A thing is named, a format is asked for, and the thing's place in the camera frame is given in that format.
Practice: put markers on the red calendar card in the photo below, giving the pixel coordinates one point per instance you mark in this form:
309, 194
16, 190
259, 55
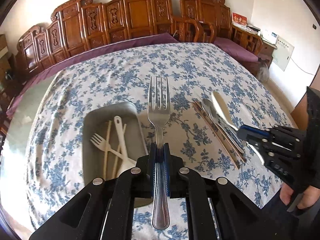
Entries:
239, 21

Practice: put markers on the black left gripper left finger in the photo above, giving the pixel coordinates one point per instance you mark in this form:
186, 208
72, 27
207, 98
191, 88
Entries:
103, 209

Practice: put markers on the wooden side table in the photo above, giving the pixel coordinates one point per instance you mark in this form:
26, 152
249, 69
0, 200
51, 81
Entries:
266, 52

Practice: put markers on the blue floral tablecloth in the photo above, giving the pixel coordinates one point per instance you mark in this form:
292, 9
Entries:
194, 70

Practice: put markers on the cream plastic chopstick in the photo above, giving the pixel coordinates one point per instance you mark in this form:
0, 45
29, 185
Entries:
121, 146
107, 146

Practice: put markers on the white wall panel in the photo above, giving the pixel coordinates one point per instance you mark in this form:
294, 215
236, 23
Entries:
282, 54

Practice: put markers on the stainless steel fork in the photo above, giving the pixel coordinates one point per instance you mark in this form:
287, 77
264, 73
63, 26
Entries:
158, 115

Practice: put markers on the grey rectangular utensil tray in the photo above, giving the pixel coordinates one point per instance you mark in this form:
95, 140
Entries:
96, 121

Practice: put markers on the carved wooden armchair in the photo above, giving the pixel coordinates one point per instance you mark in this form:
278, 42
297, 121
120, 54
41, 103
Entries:
216, 19

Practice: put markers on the stainless steel spoon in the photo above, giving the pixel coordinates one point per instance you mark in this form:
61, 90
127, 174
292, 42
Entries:
208, 105

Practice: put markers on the brown wooden chopstick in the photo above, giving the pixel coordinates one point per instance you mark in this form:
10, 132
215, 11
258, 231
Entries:
222, 140
234, 151

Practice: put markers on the purple seat cushion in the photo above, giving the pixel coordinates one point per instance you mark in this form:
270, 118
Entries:
235, 51

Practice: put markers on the white ceramic spoon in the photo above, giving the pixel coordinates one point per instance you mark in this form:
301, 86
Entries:
226, 122

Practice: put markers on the purple sofa cushion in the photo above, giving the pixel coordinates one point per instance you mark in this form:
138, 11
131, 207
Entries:
53, 70

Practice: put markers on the carved wooden long sofa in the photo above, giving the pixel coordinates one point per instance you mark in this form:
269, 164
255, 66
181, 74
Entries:
81, 25

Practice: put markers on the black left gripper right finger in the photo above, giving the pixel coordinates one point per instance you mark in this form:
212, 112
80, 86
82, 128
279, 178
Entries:
216, 209

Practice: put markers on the white plastic spoon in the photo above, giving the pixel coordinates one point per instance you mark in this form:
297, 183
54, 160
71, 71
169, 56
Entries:
126, 162

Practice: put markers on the cream plastic fork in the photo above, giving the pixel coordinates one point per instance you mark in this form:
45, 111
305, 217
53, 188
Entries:
99, 142

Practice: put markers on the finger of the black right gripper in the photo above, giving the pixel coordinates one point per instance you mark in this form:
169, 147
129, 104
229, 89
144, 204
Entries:
245, 132
258, 146

